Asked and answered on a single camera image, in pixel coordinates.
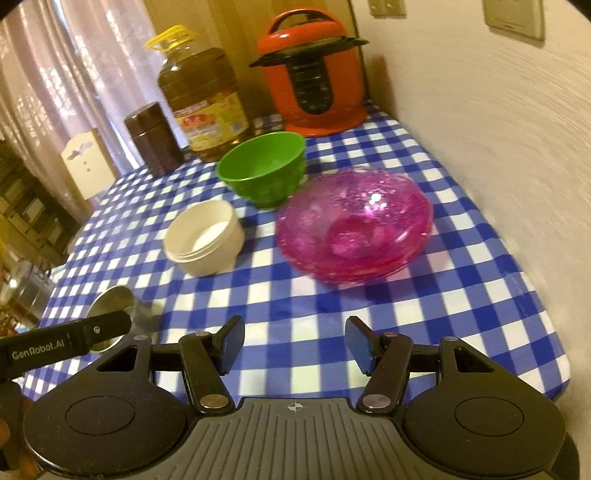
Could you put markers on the metal pot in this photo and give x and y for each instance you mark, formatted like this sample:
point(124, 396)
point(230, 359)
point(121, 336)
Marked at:
point(27, 295)

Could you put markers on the dark storage shelf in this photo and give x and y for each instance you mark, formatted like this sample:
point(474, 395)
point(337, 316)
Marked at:
point(27, 207)

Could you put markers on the person's left hand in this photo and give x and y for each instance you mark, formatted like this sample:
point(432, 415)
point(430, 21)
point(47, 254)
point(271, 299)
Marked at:
point(4, 431)

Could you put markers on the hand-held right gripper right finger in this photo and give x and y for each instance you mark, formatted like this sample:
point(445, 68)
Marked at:
point(360, 346)

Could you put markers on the beige wall socket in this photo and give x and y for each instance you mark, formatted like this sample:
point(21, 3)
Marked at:
point(397, 7)
point(377, 7)
point(512, 16)

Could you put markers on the large cooking oil bottle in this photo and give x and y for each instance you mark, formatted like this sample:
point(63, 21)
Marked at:
point(203, 92)

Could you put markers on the white plastic bowl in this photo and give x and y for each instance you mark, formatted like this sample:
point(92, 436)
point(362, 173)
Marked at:
point(207, 258)

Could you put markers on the pink transparent plate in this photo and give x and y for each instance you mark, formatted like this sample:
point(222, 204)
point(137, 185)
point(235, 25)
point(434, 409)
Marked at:
point(351, 280)
point(355, 217)
point(323, 272)

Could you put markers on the brown cylindrical canister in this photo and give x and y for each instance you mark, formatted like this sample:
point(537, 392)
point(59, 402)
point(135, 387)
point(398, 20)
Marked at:
point(152, 138)

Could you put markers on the white chair back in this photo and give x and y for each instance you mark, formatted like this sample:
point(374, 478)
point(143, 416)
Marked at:
point(87, 161)

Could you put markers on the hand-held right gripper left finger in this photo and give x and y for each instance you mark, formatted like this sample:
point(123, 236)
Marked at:
point(233, 341)

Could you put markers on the blue white checkered tablecloth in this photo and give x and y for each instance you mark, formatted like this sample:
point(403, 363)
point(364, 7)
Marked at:
point(415, 323)

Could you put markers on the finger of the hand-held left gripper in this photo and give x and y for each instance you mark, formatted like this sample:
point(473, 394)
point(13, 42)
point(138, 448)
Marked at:
point(101, 330)

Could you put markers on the stainless steel bowl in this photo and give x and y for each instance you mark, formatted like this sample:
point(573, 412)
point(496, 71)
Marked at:
point(134, 309)

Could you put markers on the red electric pressure cooker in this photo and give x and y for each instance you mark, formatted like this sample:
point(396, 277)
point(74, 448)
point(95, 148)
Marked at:
point(314, 69)

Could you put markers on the green plastic bowl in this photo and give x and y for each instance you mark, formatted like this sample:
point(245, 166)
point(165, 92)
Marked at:
point(268, 189)

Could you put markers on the sheer pale curtain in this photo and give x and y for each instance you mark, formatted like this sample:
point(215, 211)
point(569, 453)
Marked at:
point(69, 69)

